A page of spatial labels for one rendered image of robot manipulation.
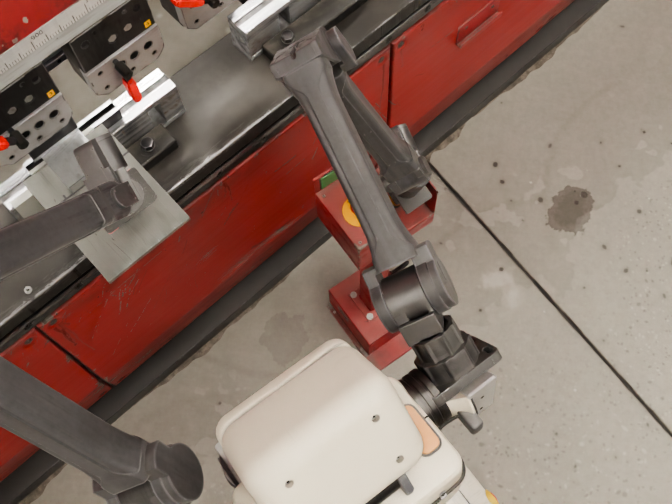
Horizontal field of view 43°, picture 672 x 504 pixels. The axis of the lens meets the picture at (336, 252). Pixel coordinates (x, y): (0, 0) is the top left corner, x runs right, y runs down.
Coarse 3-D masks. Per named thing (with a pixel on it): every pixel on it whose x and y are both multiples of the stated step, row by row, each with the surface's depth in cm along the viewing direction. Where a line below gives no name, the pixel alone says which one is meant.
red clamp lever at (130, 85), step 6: (114, 60) 144; (120, 66) 143; (126, 66) 143; (120, 72) 143; (126, 72) 142; (132, 72) 143; (126, 78) 143; (132, 78) 146; (126, 84) 146; (132, 84) 146; (126, 90) 149; (132, 90) 147; (138, 90) 148; (132, 96) 149; (138, 96) 150
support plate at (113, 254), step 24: (120, 144) 157; (48, 168) 155; (48, 192) 154; (144, 216) 151; (168, 216) 151; (96, 240) 150; (120, 240) 150; (144, 240) 149; (96, 264) 148; (120, 264) 148
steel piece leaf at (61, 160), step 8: (72, 136) 158; (80, 136) 158; (64, 144) 157; (72, 144) 157; (80, 144) 157; (56, 152) 156; (64, 152) 156; (72, 152) 156; (48, 160) 156; (56, 160) 156; (64, 160) 156; (72, 160) 156; (56, 168) 155; (64, 168) 155; (72, 168) 155; (80, 168) 155; (64, 176) 154; (72, 176) 154; (80, 176) 154; (72, 184) 154; (80, 184) 153; (72, 192) 153
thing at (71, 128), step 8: (72, 120) 153; (64, 128) 153; (72, 128) 155; (56, 136) 153; (64, 136) 155; (48, 144) 153; (56, 144) 156; (32, 152) 152; (40, 152) 153; (48, 152) 156
